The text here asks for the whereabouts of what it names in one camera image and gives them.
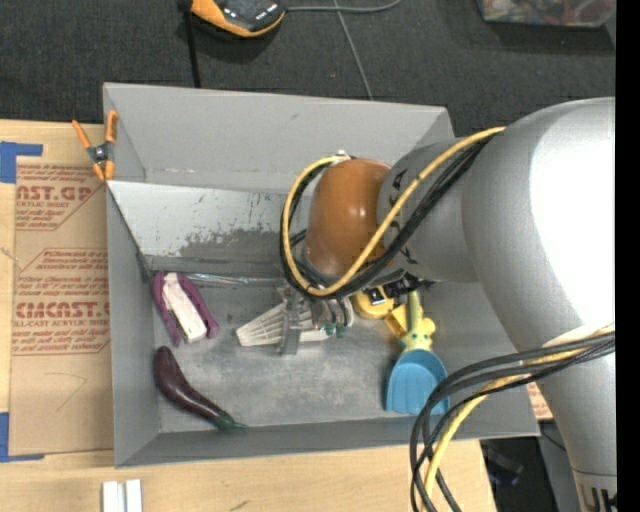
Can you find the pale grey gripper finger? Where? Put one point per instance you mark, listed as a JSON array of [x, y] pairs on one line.
[[292, 304], [289, 337]]

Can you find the purple and white stapler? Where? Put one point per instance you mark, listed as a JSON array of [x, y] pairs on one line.
[[182, 310]]

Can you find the purple toy eggplant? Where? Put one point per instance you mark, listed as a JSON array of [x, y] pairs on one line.
[[177, 387]]

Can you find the yellow and blue toy shovel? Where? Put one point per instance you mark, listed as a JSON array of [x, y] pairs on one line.
[[414, 382]]

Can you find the brown cardboard board red print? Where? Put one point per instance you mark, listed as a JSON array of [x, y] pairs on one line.
[[55, 380]]

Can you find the white ribbed plastic object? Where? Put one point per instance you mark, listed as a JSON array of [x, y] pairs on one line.
[[260, 327]]

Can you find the yellow and orange toy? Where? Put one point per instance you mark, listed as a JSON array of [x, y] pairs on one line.
[[364, 307]]

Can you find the grey metal bin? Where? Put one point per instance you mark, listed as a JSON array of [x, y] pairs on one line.
[[280, 390]]

